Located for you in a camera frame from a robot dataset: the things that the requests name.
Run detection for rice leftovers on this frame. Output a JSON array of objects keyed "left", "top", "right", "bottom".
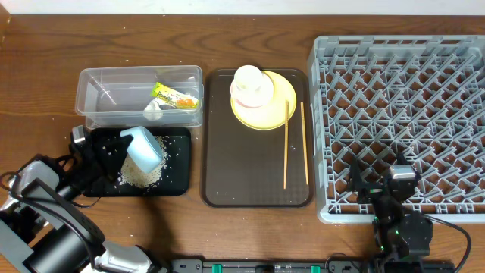
[{"left": 117, "top": 136, "right": 173, "bottom": 190}]

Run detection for light blue bowl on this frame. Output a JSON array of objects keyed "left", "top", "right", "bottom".
[{"left": 120, "top": 126, "right": 164, "bottom": 174}]

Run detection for white napkin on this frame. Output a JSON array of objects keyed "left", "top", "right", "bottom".
[{"left": 143, "top": 98, "right": 167, "bottom": 121}]

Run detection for green orange snack wrapper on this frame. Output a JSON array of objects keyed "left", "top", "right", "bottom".
[{"left": 150, "top": 82, "right": 199, "bottom": 110}]

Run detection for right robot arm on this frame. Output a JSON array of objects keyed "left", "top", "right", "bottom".
[{"left": 346, "top": 154, "right": 433, "bottom": 272}]

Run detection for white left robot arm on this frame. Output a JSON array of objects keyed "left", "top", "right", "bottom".
[{"left": 1, "top": 136, "right": 171, "bottom": 272}]

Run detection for clear plastic waste bin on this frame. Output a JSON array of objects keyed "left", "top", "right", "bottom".
[{"left": 75, "top": 65, "right": 204, "bottom": 129}]

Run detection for grey plastic dishwasher rack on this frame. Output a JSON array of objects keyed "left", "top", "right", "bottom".
[{"left": 308, "top": 36, "right": 484, "bottom": 224}]

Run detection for right wooden chopstick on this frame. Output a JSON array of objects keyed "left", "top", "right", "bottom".
[{"left": 300, "top": 101, "right": 309, "bottom": 185}]

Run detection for wooden chopstick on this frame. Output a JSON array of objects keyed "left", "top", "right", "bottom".
[
  {"left": 283, "top": 100, "right": 289, "bottom": 190},
  {"left": 300, "top": 101, "right": 309, "bottom": 185}
]

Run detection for black plastic tray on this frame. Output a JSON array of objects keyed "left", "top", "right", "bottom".
[{"left": 93, "top": 127, "right": 191, "bottom": 197}]

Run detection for left wooden chopstick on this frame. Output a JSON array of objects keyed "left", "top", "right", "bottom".
[{"left": 283, "top": 100, "right": 289, "bottom": 190}]

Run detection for yellow plate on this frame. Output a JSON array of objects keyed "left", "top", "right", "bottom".
[{"left": 230, "top": 71, "right": 296, "bottom": 130}]

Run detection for brown plastic serving tray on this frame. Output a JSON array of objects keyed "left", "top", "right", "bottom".
[{"left": 201, "top": 68, "right": 314, "bottom": 208}]

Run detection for pink bowl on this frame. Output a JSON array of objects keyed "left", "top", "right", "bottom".
[{"left": 230, "top": 72, "right": 274, "bottom": 108}]

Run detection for cream cup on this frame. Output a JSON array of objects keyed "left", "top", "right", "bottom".
[{"left": 234, "top": 65, "right": 263, "bottom": 92}]

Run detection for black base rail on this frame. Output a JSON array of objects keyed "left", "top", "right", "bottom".
[{"left": 166, "top": 257, "right": 455, "bottom": 273}]

